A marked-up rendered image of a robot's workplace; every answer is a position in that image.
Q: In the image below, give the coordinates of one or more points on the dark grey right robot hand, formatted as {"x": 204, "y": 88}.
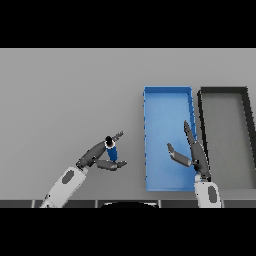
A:
{"x": 198, "y": 155}

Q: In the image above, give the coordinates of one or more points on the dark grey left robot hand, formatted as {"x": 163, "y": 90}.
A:
{"x": 92, "y": 155}

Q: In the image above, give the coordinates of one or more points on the blue pipe with dark end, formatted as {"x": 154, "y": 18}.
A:
{"x": 111, "y": 151}

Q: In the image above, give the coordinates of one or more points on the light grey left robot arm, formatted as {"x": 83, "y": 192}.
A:
{"x": 64, "y": 186}

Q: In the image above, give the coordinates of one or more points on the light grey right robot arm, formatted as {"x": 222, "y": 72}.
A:
{"x": 208, "y": 193}

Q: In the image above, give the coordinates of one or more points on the dark grey rectangular bin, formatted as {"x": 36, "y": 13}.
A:
{"x": 227, "y": 138}

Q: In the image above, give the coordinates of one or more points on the blue rectangular bin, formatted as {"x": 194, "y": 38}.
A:
{"x": 168, "y": 137}

